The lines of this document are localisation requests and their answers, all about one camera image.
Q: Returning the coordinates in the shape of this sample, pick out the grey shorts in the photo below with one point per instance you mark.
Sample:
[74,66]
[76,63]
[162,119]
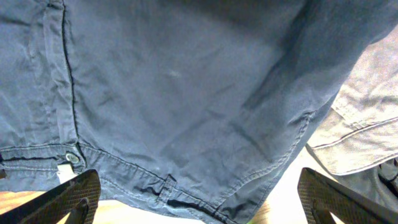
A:
[360,130]

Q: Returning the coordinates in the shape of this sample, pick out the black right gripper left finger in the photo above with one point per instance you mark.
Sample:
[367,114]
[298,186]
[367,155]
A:
[77,199]

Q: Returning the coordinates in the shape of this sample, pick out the black garment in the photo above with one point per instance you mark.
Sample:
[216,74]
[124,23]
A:
[387,172]

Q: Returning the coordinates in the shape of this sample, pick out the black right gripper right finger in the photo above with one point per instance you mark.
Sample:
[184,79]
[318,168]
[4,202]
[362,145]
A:
[323,198]

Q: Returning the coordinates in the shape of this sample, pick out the navy blue shorts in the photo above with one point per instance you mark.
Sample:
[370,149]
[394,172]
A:
[190,109]

